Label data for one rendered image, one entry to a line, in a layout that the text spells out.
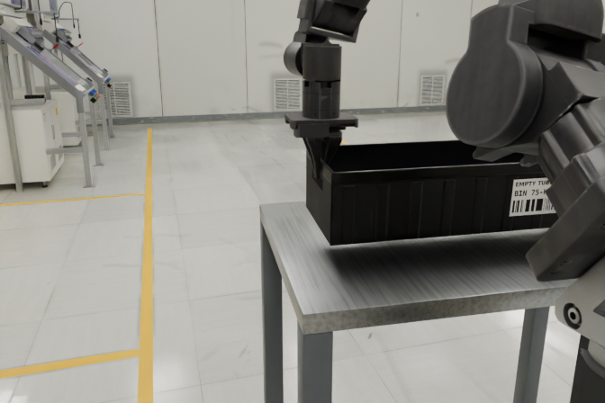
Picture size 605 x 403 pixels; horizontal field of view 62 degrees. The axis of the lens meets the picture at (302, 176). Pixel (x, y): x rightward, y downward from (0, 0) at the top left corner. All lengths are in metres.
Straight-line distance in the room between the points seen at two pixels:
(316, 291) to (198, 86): 6.74
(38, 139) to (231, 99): 3.65
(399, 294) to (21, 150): 3.92
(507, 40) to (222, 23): 7.05
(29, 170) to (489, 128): 4.21
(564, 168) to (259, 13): 7.20
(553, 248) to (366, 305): 0.39
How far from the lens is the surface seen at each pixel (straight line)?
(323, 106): 0.75
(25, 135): 4.39
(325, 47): 0.74
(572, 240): 0.30
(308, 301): 0.68
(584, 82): 0.36
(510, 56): 0.37
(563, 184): 0.34
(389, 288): 0.72
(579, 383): 0.57
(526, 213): 0.87
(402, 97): 8.27
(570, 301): 0.37
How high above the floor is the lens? 1.13
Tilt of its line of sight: 15 degrees down
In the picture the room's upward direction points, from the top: straight up
